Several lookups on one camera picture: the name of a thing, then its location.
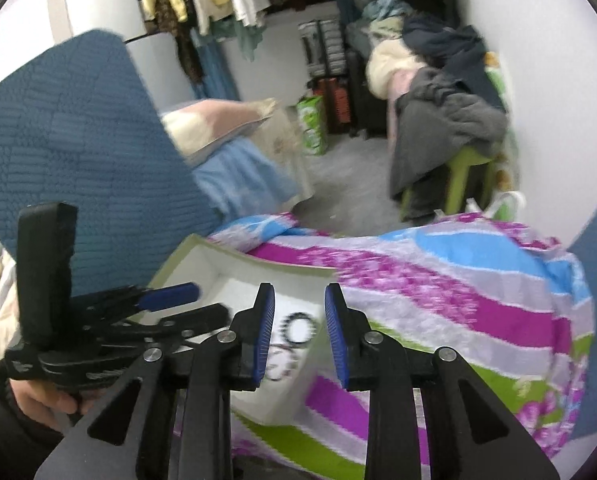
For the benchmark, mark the light blue blanket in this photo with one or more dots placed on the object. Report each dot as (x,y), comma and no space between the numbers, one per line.
(243,180)

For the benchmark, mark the navy garment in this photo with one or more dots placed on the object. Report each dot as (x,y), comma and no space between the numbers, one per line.
(448,45)

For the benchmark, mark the person's left hand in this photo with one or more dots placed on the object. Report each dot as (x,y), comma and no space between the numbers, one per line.
(43,402)

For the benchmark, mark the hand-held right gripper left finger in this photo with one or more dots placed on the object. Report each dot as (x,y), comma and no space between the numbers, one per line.
(264,330)

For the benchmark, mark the brown patterned garment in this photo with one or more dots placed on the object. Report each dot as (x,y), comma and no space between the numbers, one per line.
(176,35)

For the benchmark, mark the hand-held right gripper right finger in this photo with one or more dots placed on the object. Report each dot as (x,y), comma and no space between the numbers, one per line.
(334,330)

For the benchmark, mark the white cabinet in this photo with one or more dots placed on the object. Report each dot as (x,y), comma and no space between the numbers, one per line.
(103,0)

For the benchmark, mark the grey garment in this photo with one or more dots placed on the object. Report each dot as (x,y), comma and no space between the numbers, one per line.
(443,120)

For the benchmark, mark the teal garment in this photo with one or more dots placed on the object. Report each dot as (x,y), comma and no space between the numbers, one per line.
(243,37)

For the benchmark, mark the blue quilted cushion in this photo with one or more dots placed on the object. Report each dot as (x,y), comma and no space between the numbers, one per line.
(78,135)

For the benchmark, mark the colourful striped bedsheet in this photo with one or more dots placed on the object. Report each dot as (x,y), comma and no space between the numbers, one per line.
(453,300)

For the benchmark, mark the green floral folded mattress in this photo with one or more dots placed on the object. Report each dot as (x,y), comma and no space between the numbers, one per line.
(500,90)

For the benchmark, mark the green plastic stool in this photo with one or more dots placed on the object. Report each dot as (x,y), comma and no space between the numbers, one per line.
(471,170)

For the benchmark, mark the red and black suitcase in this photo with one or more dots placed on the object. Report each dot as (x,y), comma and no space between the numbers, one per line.
(333,105)

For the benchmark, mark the pink pillow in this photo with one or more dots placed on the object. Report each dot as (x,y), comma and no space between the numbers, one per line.
(213,125)

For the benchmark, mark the beige floral cloth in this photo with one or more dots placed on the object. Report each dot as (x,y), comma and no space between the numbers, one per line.
(286,145)

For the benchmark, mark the cream fluffy garment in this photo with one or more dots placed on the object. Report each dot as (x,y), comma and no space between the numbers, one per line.
(388,65)

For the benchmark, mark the white cardboard box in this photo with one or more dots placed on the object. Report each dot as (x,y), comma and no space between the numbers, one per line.
(218,270)

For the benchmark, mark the green floral bag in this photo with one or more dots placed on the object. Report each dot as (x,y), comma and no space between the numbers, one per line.
(313,125)

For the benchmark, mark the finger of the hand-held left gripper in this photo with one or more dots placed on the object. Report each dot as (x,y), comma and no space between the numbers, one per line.
(198,316)
(173,295)

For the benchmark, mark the grey ribbed suitcase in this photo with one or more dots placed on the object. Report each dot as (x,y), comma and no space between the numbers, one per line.
(321,47)

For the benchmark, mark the blue hanging fabric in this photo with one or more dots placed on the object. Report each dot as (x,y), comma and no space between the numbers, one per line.
(218,70)

